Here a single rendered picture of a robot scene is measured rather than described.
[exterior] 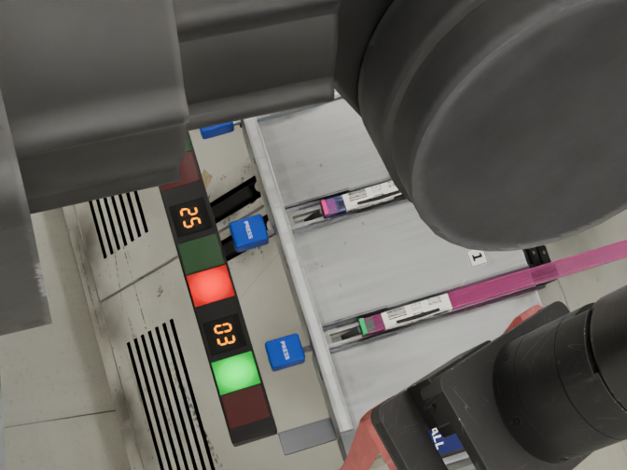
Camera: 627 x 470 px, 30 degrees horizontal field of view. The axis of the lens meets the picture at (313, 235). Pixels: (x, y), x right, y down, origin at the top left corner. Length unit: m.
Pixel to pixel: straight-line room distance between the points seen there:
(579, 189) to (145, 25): 0.11
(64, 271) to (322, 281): 0.84
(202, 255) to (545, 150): 0.79
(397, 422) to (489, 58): 0.29
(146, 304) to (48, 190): 1.39
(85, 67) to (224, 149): 1.30
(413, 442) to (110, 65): 0.31
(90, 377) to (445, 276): 0.85
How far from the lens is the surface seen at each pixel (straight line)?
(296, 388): 1.44
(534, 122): 0.25
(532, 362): 0.50
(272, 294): 1.45
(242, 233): 1.01
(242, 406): 1.01
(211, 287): 1.03
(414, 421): 0.50
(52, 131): 0.22
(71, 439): 1.72
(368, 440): 0.50
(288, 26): 0.23
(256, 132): 1.03
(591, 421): 0.49
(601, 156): 0.27
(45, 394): 1.71
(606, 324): 0.47
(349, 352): 1.01
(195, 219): 1.04
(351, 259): 1.02
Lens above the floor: 1.36
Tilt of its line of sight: 37 degrees down
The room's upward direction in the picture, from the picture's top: 61 degrees clockwise
